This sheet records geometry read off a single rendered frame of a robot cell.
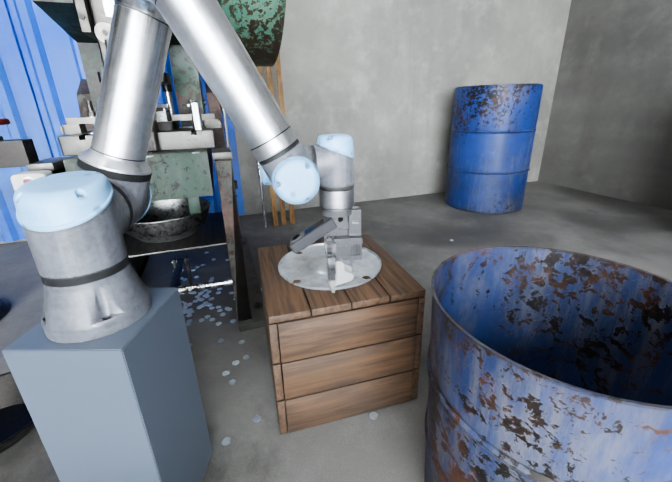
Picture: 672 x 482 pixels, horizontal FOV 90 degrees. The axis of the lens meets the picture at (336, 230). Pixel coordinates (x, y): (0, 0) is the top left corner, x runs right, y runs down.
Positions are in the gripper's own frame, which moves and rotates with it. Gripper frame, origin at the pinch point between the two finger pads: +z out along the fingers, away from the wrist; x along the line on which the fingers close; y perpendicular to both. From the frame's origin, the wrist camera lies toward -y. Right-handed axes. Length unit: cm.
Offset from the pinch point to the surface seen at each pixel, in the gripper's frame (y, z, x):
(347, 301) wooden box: 3.7, 1.4, -4.3
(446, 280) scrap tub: 23.0, -7.2, -12.4
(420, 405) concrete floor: 23.4, 36.4, -3.0
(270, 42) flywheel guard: -14, -61, 53
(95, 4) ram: -64, -71, 51
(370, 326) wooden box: 9.1, 8.9, -4.0
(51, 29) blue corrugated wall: -143, -85, 154
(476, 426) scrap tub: 18.6, 2.6, -37.1
